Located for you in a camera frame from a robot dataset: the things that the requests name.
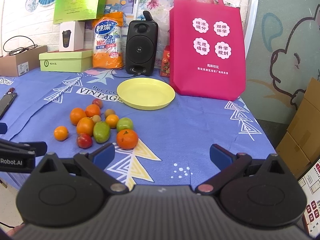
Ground pink non-woven tote bag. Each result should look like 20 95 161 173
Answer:
169 0 246 101

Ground bright green gift box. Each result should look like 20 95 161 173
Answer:
53 0 106 24

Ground small orange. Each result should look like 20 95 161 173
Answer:
54 126 68 141
105 114 119 129

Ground black phone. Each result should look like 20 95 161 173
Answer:
0 93 17 119

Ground black speaker cable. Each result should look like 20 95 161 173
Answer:
110 68 148 79

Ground black wire loop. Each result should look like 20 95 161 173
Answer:
2 35 39 56

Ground small brown longan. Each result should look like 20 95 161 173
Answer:
104 109 115 117
91 115 101 124

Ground black speaker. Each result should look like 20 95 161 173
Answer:
125 10 158 76

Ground white cup box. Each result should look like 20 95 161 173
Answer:
59 21 85 52

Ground oblong orange fruit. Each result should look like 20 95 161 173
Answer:
76 117 95 137

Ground green mango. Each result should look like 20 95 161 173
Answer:
93 121 111 144

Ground red tomato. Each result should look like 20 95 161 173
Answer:
76 133 93 149

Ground round orange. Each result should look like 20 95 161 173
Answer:
69 107 87 126

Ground brown cardboard box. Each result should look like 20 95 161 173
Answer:
0 46 47 77

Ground green apple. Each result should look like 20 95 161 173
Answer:
116 118 133 132

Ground yellow plastic plate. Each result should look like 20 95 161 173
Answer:
117 77 176 111

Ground light green shoe box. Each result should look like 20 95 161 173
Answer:
39 49 93 73

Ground small red fruit back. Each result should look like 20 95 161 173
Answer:
92 99 103 109

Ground cardboard boxes on floor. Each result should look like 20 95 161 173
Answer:
276 78 319 178

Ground large stemmed mandarin orange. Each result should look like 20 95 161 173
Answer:
116 129 139 150

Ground red gift box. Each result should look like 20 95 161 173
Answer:
160 46 170 77

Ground orange paper cup pack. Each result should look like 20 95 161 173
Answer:
92 11 124 69

